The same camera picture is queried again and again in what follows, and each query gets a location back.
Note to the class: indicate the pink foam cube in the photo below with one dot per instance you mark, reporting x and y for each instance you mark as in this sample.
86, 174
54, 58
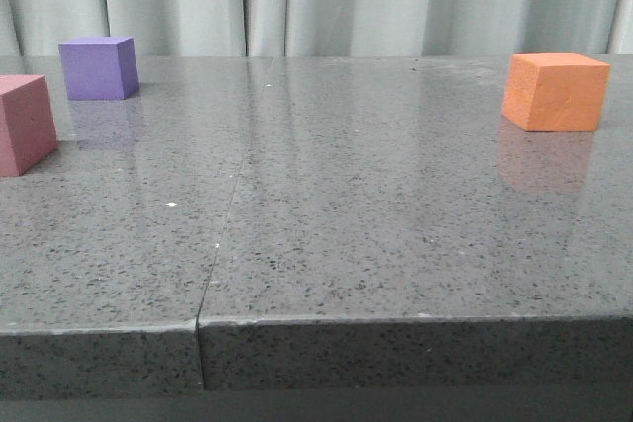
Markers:
28, 132

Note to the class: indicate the purple foam cube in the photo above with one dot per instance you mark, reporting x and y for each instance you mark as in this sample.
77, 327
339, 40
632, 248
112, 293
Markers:
99, 68

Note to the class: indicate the orange foam cube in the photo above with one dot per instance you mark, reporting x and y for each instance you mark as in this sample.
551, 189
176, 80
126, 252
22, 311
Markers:
555, 92

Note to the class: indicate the grey curtain backdrop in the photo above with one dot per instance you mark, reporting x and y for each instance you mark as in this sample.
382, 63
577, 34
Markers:
323, 27

